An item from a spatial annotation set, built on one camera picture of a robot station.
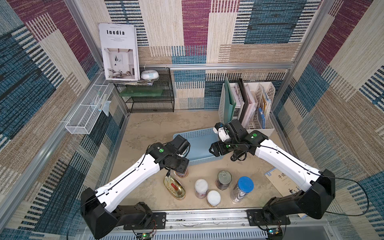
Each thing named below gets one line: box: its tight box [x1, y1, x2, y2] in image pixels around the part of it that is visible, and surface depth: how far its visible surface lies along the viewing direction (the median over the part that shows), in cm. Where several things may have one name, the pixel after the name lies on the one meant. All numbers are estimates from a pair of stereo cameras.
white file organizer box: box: [218, 81, 276, 135], surface depth 96 cm
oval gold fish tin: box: [163, 176, 186, 201], surface depth 83 cm
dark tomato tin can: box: [215, 170, 233, 191], surface depth 79 cm
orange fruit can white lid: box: [207, 190, 221, 208], surface depth 76 cm
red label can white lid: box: [194, 178, 209, 199], surface depth 75 cm
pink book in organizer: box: [241, 83, 257, 129], surface depth 95 cm
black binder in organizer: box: [238, 78, 249, 122], surface depth 93 cm
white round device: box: [141, 69, 160, 80], surface depth 89 cm
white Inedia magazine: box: [98, 23, 140, 81], surface depth 79 cm
